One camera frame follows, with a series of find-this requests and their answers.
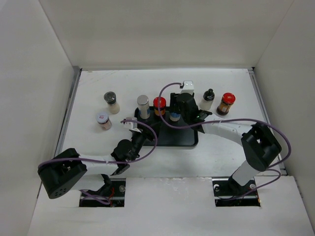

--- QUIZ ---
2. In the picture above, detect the silver lid blue jar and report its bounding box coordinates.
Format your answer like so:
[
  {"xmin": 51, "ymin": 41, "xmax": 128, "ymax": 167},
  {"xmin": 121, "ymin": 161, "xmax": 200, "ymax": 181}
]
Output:
[{"xmin": 137, "ymin": 95, "xmax": 150, "ymax": 119}]

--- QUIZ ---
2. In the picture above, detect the black cap white bottle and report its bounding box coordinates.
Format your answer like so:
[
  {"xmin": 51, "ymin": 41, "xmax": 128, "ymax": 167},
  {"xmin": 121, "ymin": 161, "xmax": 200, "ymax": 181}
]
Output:
[{"xmin": 200, "ymin": 88, "xmax": 215, "ymax": 111}]

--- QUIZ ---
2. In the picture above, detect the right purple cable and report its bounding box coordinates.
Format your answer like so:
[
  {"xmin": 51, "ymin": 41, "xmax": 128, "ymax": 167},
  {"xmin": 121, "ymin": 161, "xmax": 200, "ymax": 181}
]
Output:
[{"xmin": 157, "ymin": 82, "xmax": 292, "ymax": 200}]

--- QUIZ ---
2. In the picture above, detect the red lid jar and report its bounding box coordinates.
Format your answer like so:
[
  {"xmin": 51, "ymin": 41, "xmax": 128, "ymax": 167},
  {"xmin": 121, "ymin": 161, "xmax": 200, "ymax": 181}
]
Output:
[
  {"xmin": 217, "ymin": 92, "xmax": 236, "ymax": 116},
  {"xmin": 153, "ymin": 97, "xmax": 166, "ymax": 117}
]

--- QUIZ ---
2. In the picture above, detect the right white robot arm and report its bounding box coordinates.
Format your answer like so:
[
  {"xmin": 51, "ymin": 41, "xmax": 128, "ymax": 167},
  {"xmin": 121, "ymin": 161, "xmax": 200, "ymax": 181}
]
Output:
[{"xmin": 170, "ymin": 93, "xmax": 282, "ymax": 195}]

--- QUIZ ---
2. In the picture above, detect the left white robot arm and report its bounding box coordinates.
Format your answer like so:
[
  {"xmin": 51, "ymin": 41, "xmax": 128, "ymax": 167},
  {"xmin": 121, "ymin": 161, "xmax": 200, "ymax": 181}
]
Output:
[{"xmin": 37, "ymin": 118, "xmax": 161, "ymax": 199}]

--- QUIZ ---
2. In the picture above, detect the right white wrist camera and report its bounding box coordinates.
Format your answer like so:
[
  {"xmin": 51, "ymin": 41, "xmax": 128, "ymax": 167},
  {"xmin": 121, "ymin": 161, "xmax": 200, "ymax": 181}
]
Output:
[{"xmin": 180, "ymin": 81, "xmax": 194, "ymax": 95}]

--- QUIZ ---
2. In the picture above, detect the black plastic tray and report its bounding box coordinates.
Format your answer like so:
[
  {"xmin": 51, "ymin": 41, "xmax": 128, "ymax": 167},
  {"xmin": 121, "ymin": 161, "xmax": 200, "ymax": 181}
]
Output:
[{"xmin": 134, "ymin": 106, "xmax": 199, "ymax": 148}]

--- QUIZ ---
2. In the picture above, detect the purple cable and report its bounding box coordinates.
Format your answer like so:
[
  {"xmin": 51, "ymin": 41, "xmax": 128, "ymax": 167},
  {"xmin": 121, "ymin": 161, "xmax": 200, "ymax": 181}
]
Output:
[
  {"xmin": 157, "ymin": 82, "xmax": 292, "ymax": 200},
  {"xmin": 38, "ymin": 119, "xmax": 158, "ymax": 205}
]

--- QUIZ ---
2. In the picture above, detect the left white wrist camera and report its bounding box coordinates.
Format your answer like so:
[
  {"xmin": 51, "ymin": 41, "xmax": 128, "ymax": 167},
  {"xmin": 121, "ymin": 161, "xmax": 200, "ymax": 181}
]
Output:
[{"xmin": 122, "ymin": 117, "xmax": 141, "ymax": 133}]

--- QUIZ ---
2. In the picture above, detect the grey lid salt shaker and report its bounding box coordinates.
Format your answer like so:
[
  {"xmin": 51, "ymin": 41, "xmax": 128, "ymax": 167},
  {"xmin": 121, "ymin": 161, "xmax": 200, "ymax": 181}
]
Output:
[{"xmin": 103, "ymin": 91, "xmax": 120, "ymax": 114}]

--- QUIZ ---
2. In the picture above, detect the white lid spice jar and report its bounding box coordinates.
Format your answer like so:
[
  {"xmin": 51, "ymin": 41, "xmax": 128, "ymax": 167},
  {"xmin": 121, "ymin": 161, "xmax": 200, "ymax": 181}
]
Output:
[{"xmin": 96, "ymin": 112, "xmax": 112, "ymax": 130}]

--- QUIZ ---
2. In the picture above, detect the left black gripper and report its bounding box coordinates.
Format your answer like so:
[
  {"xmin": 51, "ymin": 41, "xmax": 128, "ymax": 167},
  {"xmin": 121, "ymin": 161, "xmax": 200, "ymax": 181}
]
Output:
[{"xmin": 130, "ymin": 120, "xmax": 160, "ymax": 161}]

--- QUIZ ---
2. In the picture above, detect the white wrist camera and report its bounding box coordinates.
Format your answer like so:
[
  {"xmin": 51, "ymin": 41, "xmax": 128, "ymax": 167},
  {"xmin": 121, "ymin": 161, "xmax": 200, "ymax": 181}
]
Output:
[
  {"xmin": 122, "ymin": 117, "xmax": 141, "ymax": 133},
  {"xmin": 180, "ymin": 81, "xmax": 194, "ymax": 95}
]

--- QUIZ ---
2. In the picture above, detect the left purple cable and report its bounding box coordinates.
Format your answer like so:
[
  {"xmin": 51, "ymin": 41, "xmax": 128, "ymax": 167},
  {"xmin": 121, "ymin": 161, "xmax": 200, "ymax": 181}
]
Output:
[{"xmin": 38, "ymin": 119, "xmax": 158, "ymax": 205}]

